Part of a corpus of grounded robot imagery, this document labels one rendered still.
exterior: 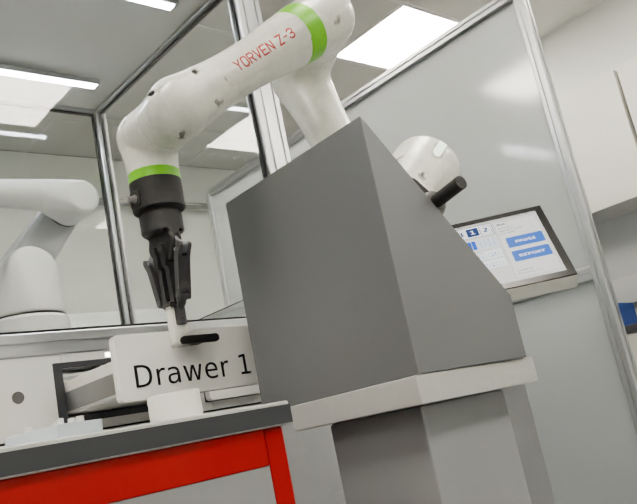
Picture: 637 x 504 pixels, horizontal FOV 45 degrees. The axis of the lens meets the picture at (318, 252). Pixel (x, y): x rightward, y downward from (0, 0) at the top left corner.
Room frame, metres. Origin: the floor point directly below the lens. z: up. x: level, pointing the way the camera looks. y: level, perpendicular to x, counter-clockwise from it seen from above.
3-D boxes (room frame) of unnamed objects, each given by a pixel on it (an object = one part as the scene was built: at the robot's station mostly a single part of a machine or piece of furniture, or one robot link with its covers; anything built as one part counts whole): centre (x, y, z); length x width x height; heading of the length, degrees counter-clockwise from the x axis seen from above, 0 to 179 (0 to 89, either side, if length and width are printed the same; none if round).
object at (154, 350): (1.33, 0.25, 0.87); 0.29 x 0.02 x 0.11; 134
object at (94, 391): (1.49, 0.40, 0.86); 0.40 x 0.26 x 0.06; 44
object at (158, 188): (1.29, 0.26, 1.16); 0.12 x 0.09 x 0.06; 134
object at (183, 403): (1.03, 0.23, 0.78); 0.07 x 0.07 x 0.04
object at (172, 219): (1.29, 0.26, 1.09); 0.08 x 0.07 x 0.09; 44
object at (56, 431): (1.19, 0.45, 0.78); 0.12 x 0.08 x 0.04; 59
